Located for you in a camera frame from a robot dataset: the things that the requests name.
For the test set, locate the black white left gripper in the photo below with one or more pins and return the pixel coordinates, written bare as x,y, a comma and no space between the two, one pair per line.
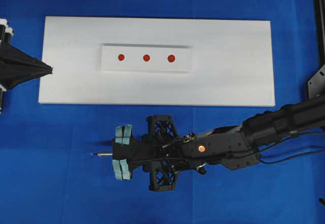
11,76

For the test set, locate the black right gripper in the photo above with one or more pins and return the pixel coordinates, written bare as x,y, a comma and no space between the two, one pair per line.
159,155

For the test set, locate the red handled soldering iron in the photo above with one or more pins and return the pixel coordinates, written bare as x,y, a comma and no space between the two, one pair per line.
100,154

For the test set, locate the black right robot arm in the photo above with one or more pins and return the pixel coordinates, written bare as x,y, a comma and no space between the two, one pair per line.
240,146

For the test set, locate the large white board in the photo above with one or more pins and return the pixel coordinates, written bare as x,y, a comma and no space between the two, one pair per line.
232,62

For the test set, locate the small white marked plate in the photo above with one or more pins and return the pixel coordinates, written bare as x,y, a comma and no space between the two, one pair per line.
146,58

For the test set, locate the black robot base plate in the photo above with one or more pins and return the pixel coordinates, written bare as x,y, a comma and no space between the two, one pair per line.
316,84

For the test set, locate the black aluminium frame rail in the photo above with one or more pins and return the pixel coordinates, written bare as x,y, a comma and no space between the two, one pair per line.
319,21

